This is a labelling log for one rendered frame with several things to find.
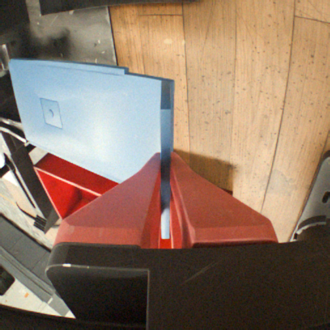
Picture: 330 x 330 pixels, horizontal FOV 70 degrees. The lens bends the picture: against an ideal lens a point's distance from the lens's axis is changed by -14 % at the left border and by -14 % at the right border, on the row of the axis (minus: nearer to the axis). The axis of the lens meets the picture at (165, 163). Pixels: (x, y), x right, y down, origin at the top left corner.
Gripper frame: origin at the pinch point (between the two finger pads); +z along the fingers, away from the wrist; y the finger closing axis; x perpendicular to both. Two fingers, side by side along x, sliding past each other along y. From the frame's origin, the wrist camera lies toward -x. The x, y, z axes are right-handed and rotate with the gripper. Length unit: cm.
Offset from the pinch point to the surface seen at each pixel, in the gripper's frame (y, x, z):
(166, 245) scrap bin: -0.2, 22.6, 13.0
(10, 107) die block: 17.7, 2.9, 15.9
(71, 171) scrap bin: 11.5, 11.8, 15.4
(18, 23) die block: 16.5, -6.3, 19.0
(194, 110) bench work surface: -2.6, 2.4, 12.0
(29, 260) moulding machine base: 272, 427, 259
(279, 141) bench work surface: -9.5, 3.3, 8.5
